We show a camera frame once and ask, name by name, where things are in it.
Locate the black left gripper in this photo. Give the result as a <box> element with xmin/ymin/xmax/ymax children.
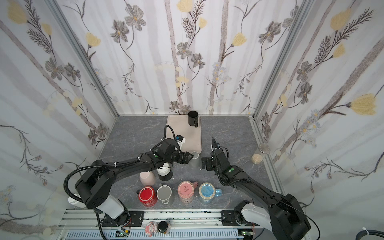
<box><xmin>163</xmin><ymin>149</ymin><xmax>195</xmax><ymax>165</ymax></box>

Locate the grey mug white inside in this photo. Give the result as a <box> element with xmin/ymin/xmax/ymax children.
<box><xmin>189</xmin><ymin>152</ymin><xmax>202</xmax><ymax>169</ymax></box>

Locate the pink glass mug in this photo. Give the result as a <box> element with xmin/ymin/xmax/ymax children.
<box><xmin>178</xmin><ymin>181</ymin><xmax>198</xmax><ymax>204</ymax></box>

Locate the blue mug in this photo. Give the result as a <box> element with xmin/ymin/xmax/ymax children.
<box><xmin>199</xmin><ymin>183</ymin><xmax>223</xmax><ymax>205</ymax></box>

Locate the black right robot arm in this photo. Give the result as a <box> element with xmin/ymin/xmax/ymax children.
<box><xmin>202</xmin><ymin>139</ymin><xmax>323</xmax><ymax>240</ymax></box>

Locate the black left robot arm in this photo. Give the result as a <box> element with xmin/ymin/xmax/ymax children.
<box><xmin>63</xmin><ymin>139</ymin><xmax>193</xmax><ymax>227</ymax></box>

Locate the black and white mug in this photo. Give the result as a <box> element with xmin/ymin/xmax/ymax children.
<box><xmin>157</xmin><ymin>163</ymin><xmax>173</xmax><ymax>182</ymax></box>

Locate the grey mug white rim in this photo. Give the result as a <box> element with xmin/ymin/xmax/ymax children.
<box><xmin>157</xmin><ymin>185</ymin><xmax>174</xmax><ymax>206</ymax></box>

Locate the pale pink mug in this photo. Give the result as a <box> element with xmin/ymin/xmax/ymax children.
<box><xmin>140</xmin><ymin>172</ymin><xmax>156</xmax><ymax>187</ymax></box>

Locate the red mug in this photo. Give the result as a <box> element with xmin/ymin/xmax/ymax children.
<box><xmin>139</xmin><ymin>186</ymin><xmax>158</xmax><ymax>208</ymax></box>

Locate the beige rectangular tray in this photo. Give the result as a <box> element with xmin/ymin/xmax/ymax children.
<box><xmin>167</xmin><ymin>115</ymin><xmax>202</xmax><ymax>154</ymax></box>

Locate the beige round sponge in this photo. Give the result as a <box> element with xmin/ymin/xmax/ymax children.
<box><xmin>252</xmin><ymin>154</ymin><xmax>263</xmax><ymax>164</ymax></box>

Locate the black round knob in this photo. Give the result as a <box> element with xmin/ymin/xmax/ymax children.
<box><xmin>157</xmin><ymin>221</ymin><xmax>171</xmax><ymax>234</ymax></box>

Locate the pink figurine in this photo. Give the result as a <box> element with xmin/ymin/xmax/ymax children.
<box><xmin>145</xmin><ymin>222</ymin><xmax>158</xmax><ymax>237</ymax></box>

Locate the white plastic bottle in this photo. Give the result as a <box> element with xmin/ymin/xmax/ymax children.
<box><xmin>68</xmin><ymin>197</ymin><xmax>86</xmax><ymax>209</ymax></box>

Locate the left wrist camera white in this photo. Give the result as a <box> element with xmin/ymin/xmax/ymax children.
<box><xmin>175</xmin><ymin>135</ymin><xmax>186</xmax><ymax>150</ymax></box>

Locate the aluminium rail frame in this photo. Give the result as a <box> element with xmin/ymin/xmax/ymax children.
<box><xmin>56</xmin><ymin>208</ymin><xmax>301</xmax><ymax>240</ymax></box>

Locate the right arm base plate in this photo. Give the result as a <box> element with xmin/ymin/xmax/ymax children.
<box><xmin>219</xmin><ymin>210</ymin><xmax>249</xmax><ymax>227</ymax></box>

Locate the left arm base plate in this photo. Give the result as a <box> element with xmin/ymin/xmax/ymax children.
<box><xmin>101</xmin><ymin>211</ymin><xmax>145</xmax><ymax>227</ymax></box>

